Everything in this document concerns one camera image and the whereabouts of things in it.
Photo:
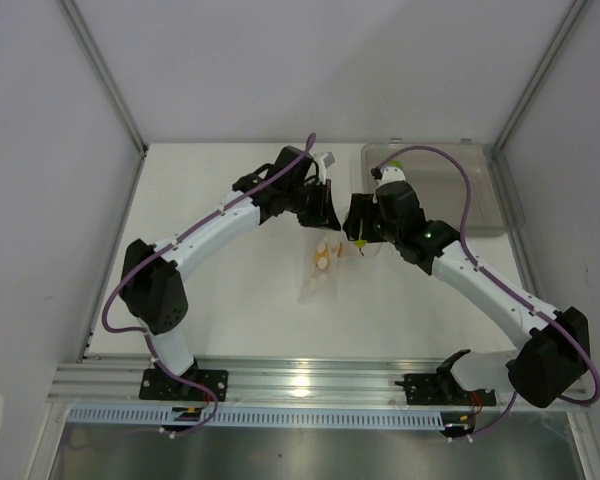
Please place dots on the left aluminium frame post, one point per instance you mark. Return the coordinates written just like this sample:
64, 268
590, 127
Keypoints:
99, 67

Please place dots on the aluminium frame post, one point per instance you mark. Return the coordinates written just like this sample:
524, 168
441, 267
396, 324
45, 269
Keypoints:
99, 67
556, 46

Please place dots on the green pear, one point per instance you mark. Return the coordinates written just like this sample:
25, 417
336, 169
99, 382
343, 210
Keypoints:
360, 242

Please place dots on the aluminium mounting rail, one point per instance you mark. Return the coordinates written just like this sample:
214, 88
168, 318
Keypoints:
252, 382

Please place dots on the right aluminium frame post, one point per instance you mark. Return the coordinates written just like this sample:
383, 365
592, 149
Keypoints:
556, 46

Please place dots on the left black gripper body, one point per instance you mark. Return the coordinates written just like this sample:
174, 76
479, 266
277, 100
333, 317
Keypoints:
302, 194

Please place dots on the round green lime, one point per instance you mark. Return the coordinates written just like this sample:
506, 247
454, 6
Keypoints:
395, 164

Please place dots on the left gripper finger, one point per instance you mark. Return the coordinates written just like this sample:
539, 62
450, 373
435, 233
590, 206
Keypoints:
252, 180
317, 208

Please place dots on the orange fruit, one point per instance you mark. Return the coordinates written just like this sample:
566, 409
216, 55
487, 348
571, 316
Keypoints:
326, 254

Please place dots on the slotted white cable duct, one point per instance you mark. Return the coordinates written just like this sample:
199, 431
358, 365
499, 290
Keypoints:
258, 417

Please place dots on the clear plastic food container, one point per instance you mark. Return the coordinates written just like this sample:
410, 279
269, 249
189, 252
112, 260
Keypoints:
495, 207

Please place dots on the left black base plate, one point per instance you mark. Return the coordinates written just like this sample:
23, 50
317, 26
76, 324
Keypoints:
156, 385

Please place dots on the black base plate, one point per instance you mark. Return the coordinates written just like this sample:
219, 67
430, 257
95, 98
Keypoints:
156, 385
432, 389

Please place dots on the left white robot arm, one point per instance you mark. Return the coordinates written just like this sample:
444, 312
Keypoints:
154, 275

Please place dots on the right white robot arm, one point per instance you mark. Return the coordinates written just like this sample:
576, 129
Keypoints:
551, 348

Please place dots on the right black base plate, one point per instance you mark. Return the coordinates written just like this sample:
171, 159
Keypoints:
432, 389

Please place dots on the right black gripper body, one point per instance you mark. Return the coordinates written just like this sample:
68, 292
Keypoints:
388, 230

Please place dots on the clear zip top bag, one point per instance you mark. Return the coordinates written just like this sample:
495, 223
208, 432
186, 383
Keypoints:
321, 287

